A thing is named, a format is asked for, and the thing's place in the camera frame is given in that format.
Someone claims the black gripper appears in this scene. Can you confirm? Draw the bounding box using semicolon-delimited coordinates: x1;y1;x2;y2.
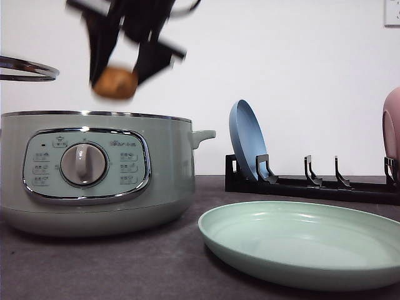
67;0;185;86

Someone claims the brown potato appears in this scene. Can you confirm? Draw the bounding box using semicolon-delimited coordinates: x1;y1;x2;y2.
92;67;138;99

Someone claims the glass steamer lid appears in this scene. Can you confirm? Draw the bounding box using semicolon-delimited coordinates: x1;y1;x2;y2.
0;56;60;81

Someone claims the green plate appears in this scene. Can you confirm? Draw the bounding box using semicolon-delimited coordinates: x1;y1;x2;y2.
198;201;400;291

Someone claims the green electric steamer pot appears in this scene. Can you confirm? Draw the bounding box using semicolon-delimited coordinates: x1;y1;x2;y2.
0;111;216;238

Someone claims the blue plate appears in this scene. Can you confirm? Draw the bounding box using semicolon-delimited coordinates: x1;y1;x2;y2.
229;99;268;180

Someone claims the black plate rack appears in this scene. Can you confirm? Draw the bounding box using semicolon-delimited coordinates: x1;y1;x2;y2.
225;154;400;204

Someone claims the pink plate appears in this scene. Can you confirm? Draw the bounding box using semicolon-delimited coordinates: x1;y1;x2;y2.
382;87;400;162

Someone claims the white wall socket right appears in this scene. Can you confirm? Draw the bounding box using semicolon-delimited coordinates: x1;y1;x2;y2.
380;0;400;30

